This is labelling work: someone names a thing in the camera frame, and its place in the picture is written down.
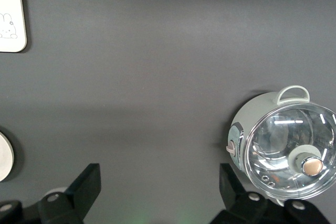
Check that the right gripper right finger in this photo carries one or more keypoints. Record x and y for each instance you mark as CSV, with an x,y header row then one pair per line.
x,y
236,200

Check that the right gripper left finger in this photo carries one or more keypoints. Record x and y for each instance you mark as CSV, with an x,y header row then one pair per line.
x,y
78,195

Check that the round cream plate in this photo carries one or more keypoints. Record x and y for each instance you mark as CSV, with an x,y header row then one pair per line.
x,y
5,155

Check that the cream rabbit print tray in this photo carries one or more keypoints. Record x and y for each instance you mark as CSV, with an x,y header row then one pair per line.
x,y
11,11

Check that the glass pot lid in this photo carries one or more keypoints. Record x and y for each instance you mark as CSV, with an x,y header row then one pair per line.
x,y
283,140

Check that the pale green electric pot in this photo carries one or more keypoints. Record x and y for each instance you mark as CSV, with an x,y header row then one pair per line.
x,y
252,113

